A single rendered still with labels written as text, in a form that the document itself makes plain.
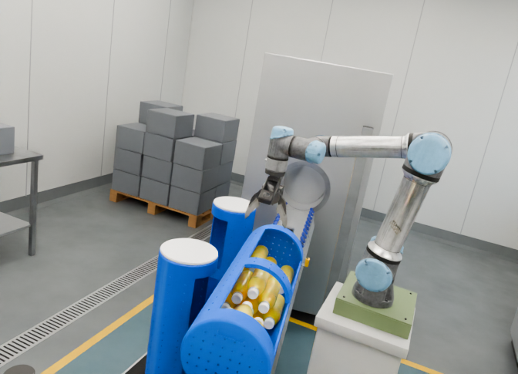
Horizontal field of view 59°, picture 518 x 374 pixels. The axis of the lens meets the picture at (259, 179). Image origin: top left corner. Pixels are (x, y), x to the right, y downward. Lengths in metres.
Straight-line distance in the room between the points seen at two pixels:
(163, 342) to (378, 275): 1.22
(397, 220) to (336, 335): 0.48
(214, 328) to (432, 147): 0.83
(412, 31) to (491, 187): 2.20
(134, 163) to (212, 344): 4.20
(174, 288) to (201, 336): 0.77
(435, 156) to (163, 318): 1.47
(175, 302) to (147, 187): 3.34
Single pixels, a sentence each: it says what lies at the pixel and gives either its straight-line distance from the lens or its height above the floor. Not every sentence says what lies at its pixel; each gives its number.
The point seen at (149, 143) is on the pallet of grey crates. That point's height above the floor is 0.81.
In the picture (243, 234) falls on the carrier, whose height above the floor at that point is 0.88.
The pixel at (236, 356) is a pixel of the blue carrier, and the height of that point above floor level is 1.12.
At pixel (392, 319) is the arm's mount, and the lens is 1.71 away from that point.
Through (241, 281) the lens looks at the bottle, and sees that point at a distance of 1.83.
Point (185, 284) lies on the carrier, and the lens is 2.19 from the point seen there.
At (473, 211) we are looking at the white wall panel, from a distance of 6.57.
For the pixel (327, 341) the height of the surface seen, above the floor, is 1.07.
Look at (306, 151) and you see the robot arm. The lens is 1.53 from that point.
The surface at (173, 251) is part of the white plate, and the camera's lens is 2.24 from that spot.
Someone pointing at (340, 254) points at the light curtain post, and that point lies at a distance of 2.80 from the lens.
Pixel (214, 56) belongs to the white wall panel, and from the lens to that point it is 7.19.
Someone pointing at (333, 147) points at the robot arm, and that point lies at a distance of 1.64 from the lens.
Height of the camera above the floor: 2.00
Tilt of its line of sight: 15 degrees down
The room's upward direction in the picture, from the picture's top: 10 degrees clockwise
